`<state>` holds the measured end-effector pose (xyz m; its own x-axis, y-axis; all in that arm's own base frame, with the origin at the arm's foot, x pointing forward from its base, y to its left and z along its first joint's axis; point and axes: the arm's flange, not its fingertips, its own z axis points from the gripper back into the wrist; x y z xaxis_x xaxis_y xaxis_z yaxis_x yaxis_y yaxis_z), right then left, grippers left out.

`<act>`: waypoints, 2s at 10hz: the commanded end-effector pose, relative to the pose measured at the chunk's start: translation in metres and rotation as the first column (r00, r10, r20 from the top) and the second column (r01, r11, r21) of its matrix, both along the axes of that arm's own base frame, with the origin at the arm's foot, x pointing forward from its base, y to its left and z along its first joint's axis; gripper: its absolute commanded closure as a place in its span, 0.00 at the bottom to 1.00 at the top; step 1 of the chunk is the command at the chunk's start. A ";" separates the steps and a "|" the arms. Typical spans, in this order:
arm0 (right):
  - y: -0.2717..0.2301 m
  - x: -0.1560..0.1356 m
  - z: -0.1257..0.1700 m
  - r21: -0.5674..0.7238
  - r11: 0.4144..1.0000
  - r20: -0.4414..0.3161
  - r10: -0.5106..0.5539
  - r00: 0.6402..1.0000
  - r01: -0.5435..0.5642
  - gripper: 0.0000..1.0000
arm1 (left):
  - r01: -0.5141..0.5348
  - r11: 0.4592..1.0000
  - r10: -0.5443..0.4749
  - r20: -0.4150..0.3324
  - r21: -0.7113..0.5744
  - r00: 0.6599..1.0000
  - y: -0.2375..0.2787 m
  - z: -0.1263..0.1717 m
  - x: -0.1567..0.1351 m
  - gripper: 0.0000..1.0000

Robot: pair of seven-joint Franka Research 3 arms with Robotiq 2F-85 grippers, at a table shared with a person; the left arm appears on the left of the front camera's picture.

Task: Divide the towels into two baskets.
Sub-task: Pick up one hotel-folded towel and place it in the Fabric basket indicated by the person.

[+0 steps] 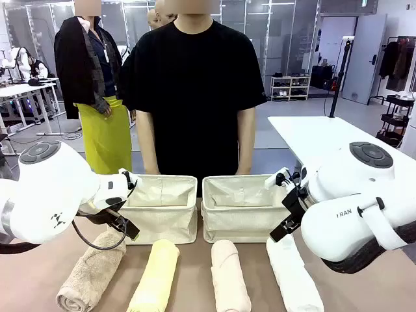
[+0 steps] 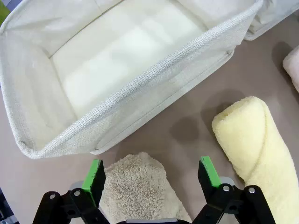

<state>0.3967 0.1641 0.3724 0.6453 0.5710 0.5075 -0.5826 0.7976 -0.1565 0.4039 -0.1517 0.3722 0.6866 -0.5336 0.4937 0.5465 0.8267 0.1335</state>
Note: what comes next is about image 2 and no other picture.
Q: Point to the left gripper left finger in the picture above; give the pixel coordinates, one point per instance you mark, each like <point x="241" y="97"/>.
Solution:
<point x="93" y="182"/>

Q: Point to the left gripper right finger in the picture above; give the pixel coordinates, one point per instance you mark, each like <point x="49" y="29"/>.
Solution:
<point x="208" y="177"/>

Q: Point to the beige towel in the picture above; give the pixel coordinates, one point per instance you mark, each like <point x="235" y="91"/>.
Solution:
<point x="135" y="186"/>

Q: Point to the cream fabric basket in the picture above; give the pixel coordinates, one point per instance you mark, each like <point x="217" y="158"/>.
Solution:
<point x="273" y="14"/>
<point x="105" y="58"/>

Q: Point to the cream towel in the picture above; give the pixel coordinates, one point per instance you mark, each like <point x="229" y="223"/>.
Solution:
<point x="293" y="67"/>

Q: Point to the yellow towel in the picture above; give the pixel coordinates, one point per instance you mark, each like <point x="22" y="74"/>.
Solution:
<point x="257" y="144"/>

